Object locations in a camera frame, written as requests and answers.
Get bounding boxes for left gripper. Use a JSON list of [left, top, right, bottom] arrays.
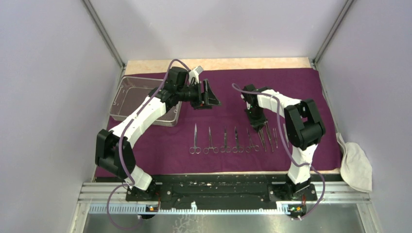
[[177, 79, 222, 110]]

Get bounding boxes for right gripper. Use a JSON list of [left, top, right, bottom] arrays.
[[244, 107, 268, 132]]

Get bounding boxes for metal spatula handle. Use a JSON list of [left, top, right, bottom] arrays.
[[258, 129, 267, 151]]

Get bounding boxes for long metal tweezers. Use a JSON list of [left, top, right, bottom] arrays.
[[265, 122, 274, 152]]

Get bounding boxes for short metal tweezers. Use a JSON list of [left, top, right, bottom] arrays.
[[273, 128, 278, 148]]

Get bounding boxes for small curved hemostat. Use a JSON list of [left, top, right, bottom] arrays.
[[245, 129, 260, 153]]

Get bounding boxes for surgical scissors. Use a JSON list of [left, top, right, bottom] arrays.
[[232, 127, 244, 153]]

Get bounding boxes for small metal scissors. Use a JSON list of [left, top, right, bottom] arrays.
[[220, 127, 231, 153]]

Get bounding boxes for maroon wrap cloth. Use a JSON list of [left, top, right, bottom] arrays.
[[133, 68, 342, 175]]

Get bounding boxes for surgical clamp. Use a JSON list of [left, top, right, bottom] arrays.
[[203, 127, 219, 154]]

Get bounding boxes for surgical forceps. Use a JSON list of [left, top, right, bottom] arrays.
[[189, 124, 201, 154]]

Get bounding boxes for metal mesh instrument tray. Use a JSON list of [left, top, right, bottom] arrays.
[[109, 76, 181, 127]]

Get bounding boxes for thin scalpel handle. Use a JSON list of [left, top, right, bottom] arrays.
[[283, 123, 290, 148]]

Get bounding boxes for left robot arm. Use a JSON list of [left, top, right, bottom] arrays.
[[95, 66, 221, 201]]

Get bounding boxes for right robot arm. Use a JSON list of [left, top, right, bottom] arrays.
[[240, 84, 326, 200]]

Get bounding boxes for white crumpled cloth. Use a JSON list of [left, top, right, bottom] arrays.
[[336, 133, 373, 193]]

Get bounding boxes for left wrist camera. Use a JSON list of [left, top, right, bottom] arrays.
[[189, 66, 204, 84]]

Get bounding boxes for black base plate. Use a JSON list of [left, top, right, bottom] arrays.
[[120, 174, 323, 214]]

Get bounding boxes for grey cable duct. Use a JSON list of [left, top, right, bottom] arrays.
[[89, 202, 290, 215]]

